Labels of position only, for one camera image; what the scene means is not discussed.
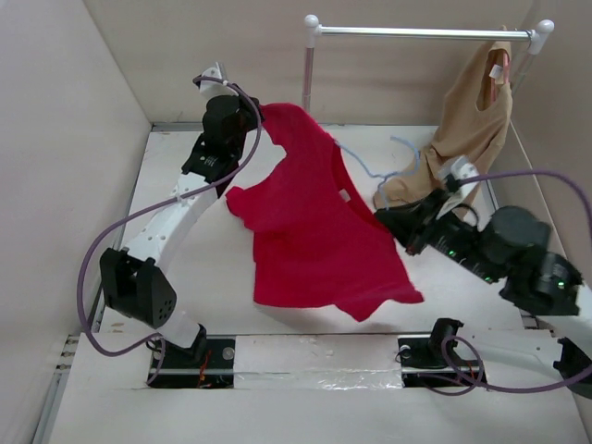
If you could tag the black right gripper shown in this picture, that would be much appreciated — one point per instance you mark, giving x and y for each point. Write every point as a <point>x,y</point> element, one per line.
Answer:
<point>410,224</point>

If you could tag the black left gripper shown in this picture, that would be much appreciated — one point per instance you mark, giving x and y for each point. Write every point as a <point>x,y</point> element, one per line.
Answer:
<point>247,104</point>

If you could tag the red t-shirt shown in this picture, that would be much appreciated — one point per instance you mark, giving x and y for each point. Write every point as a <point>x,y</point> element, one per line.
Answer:
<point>315,241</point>

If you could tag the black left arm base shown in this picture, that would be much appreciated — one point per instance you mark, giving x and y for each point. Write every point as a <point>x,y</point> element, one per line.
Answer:
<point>208,364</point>

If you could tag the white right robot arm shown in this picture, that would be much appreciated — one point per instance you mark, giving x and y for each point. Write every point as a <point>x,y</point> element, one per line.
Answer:
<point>551,292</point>

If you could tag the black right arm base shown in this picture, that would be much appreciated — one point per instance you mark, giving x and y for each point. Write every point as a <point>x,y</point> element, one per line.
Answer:
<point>424,367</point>

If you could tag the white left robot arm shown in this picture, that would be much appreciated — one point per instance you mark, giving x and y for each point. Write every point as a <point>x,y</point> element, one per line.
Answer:
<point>134,278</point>

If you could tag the beige t-shirt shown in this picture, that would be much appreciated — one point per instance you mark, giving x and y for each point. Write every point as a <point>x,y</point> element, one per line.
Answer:
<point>469,126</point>

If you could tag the pink hanger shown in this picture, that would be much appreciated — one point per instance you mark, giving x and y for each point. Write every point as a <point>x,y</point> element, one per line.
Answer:
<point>498,73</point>

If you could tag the white metal clothes rack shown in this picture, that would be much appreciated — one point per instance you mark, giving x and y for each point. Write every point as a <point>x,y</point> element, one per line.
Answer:
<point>536,39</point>

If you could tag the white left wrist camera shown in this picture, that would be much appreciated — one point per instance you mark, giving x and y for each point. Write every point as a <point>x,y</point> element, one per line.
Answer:
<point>210,82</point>

